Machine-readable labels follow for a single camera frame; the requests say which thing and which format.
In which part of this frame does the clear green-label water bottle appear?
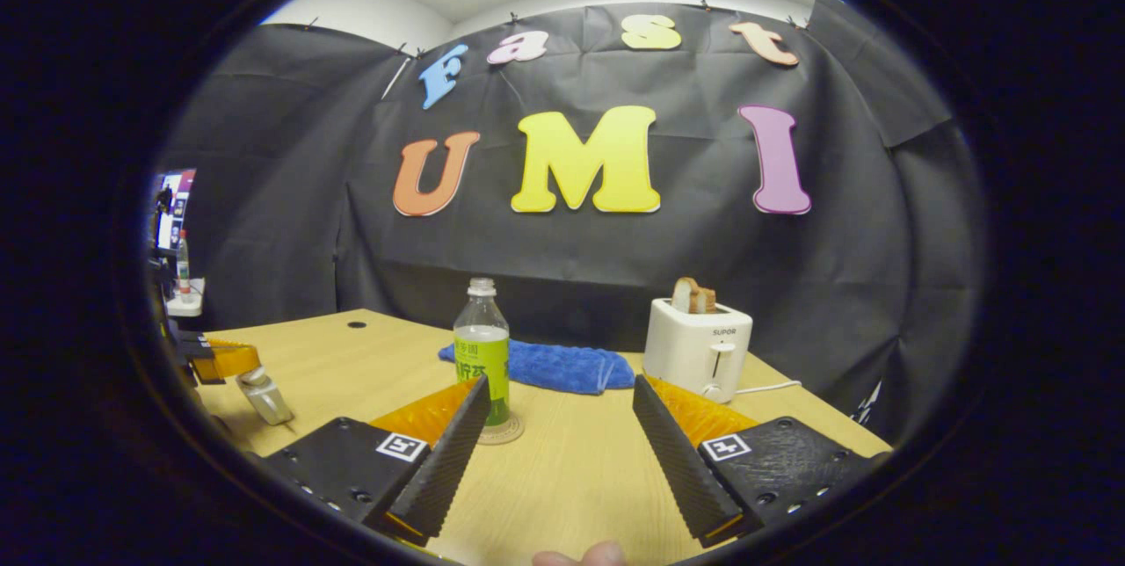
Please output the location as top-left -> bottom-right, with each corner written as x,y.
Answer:
453,278 -> 512,428

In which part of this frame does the white toaster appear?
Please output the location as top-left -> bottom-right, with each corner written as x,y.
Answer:
643,298 -> 754,404

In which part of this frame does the black backdrop cloth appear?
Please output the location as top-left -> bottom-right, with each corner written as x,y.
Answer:
154,0 -> 985,444

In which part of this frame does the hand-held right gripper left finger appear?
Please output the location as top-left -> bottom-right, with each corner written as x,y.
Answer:
264,373 -> 493,548

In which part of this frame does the blue towel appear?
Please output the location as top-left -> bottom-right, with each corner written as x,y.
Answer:
438,339 -> 635,396

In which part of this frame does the small white side table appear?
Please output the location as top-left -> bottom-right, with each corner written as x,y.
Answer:
167,278 -> 206,318

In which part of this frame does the round coaster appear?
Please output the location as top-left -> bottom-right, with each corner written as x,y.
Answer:
475,412 -> 526,446

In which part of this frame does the computer monitor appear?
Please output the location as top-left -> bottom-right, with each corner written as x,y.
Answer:
156,169 -> 196,252

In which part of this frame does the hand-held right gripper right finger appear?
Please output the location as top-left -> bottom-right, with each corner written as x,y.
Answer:
633,374 -> 889,549

